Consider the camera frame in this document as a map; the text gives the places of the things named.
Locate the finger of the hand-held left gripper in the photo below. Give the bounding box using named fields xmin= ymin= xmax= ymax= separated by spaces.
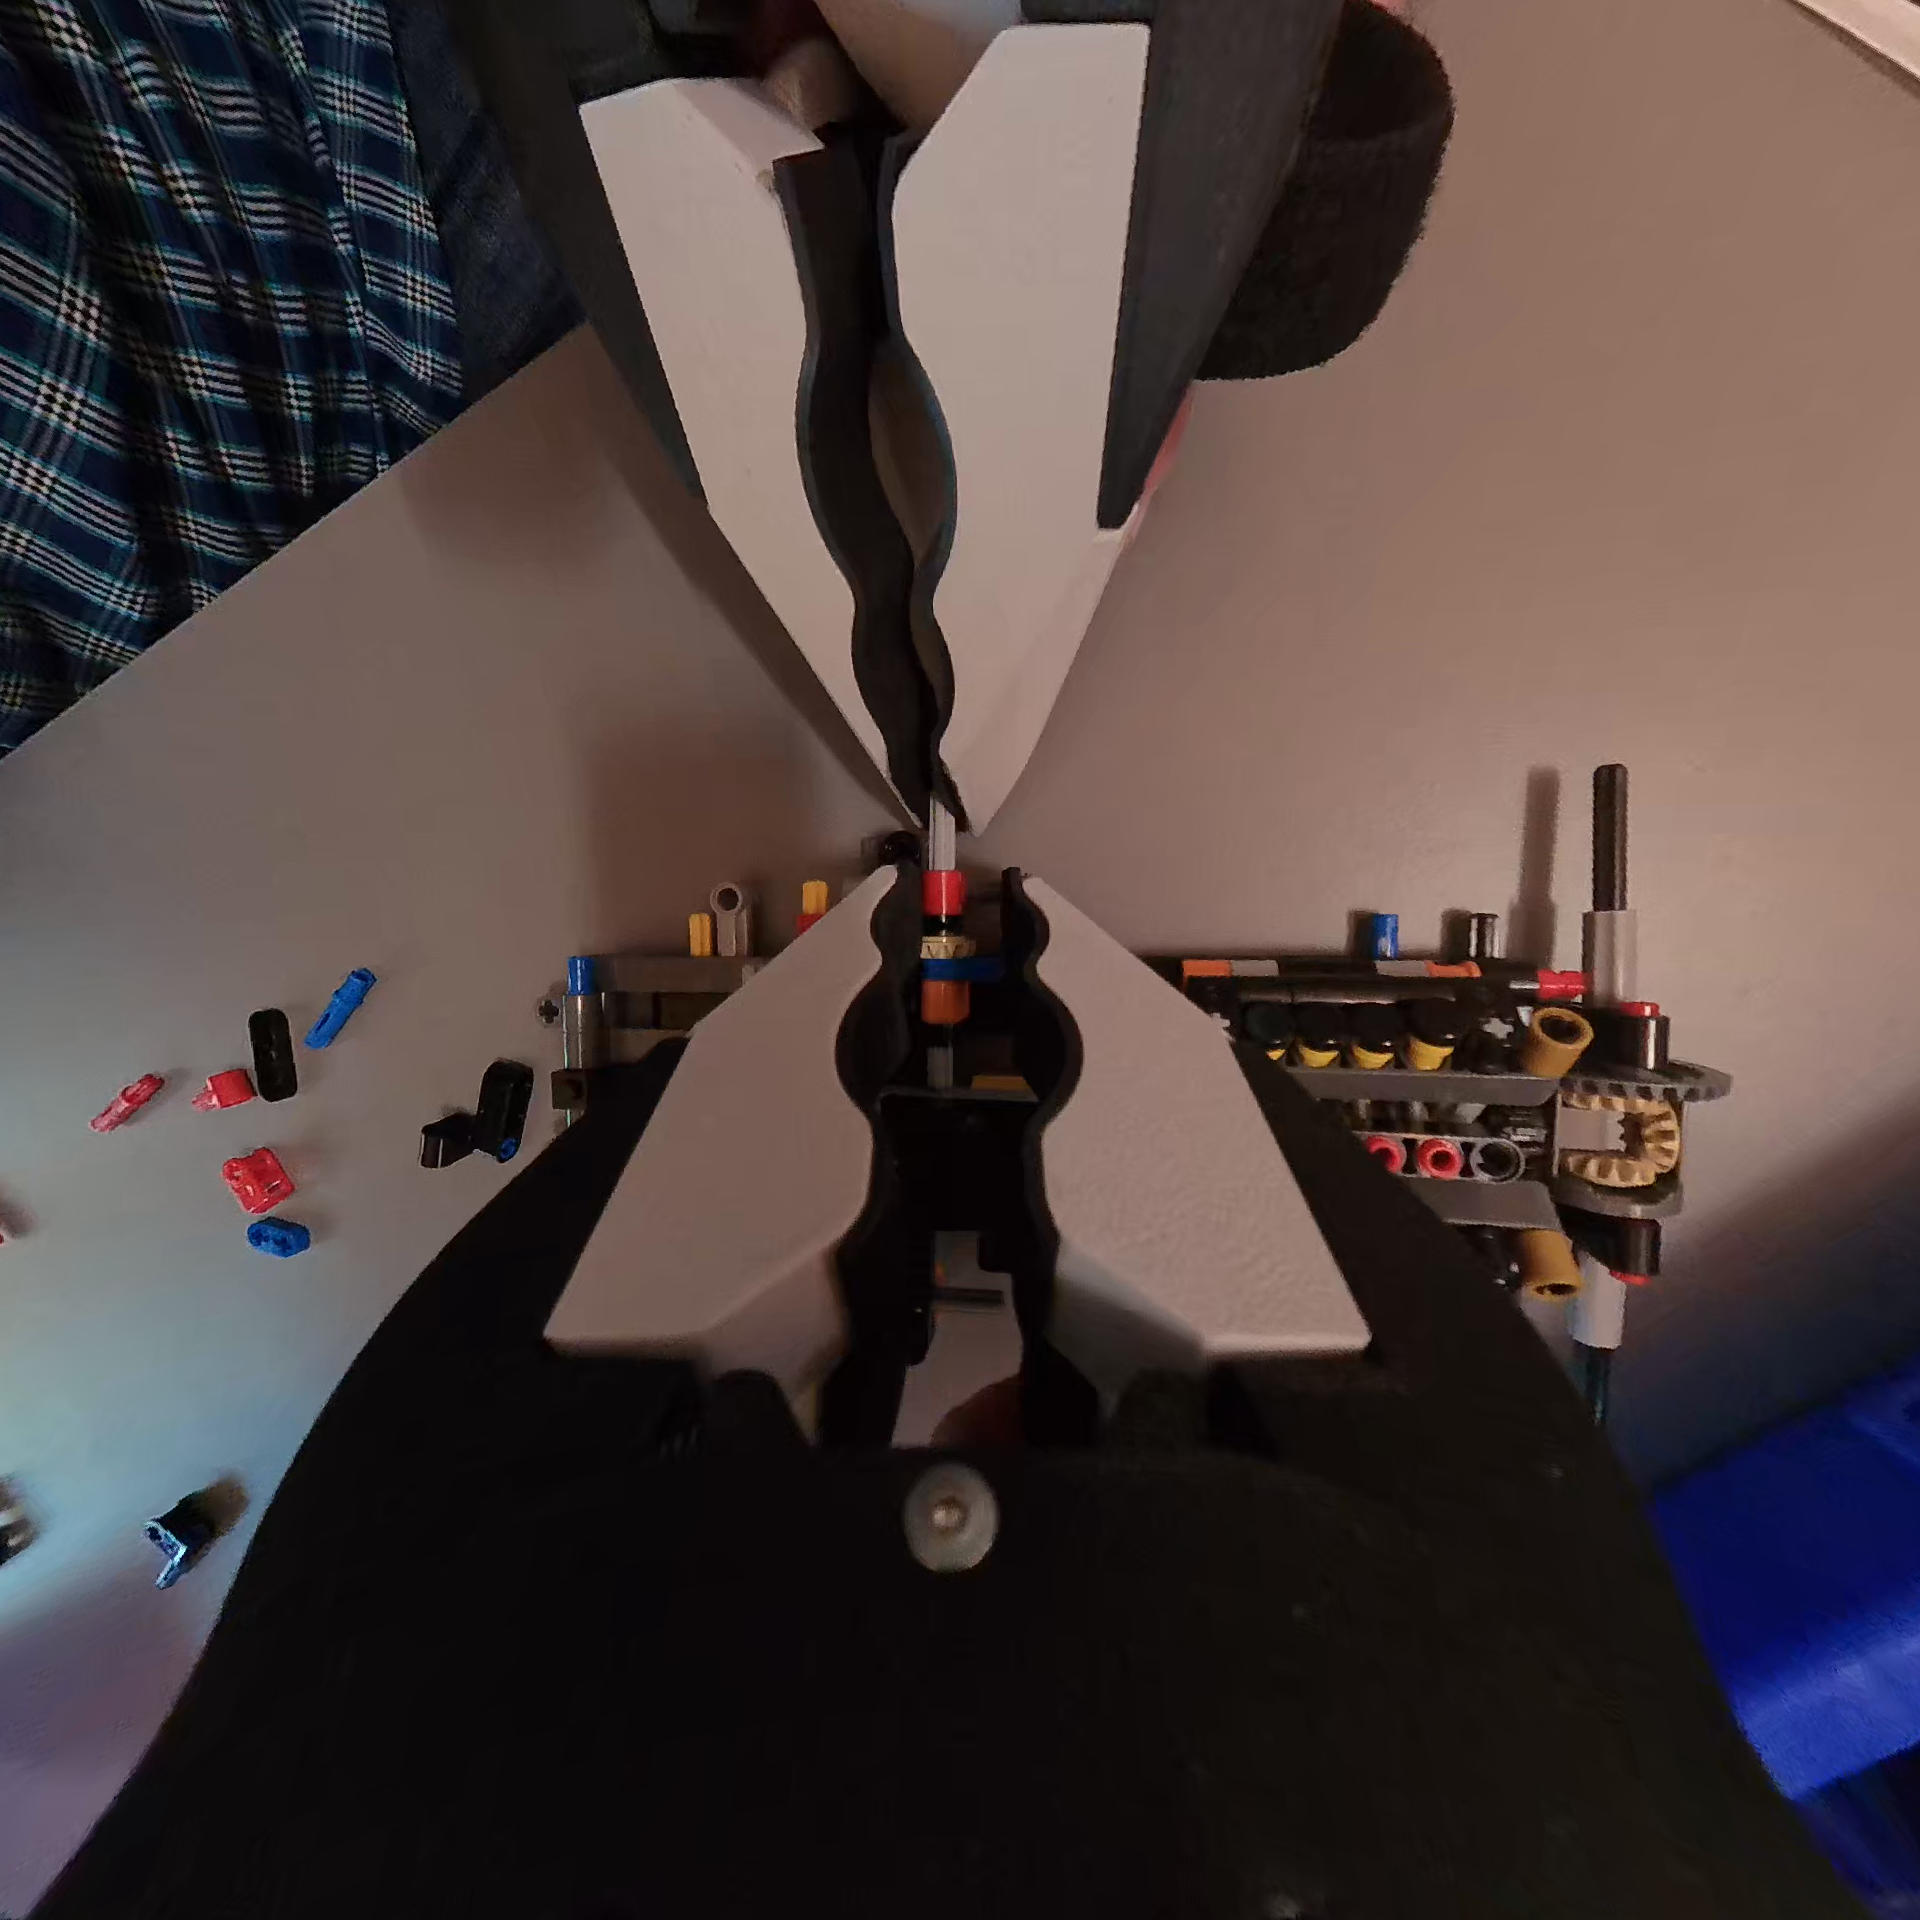
xmin=885 ymin=19 xmax=1157 ymax=839
xmin=575 ymin=77 xmax=940 ymax=817

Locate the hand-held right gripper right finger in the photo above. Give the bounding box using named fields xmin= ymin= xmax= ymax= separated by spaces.
xmin=996 ymin=867 xmax=1374 ymax=1401

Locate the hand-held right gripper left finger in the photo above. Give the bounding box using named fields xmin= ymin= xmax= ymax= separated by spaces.
xmin=545 ymin=861 xmax=922 ymax=1445

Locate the multicolour lego technic assembly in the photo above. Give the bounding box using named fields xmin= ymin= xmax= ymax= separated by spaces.
xmin=539 ymin=766 xmax=1735 ymax=1425

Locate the black grey lego piece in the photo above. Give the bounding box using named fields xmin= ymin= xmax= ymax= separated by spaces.
xmin=143 ymin=1477 xmax=249 ymax=1588

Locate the blue plaid shirt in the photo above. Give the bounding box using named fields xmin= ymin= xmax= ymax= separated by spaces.
xmin=0 ymin=0 xmax=587 ymax=752

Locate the blue plastic bin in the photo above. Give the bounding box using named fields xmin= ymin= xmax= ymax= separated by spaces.
xmin=1642 ymin=1372 xmax=1920 ymax=1801

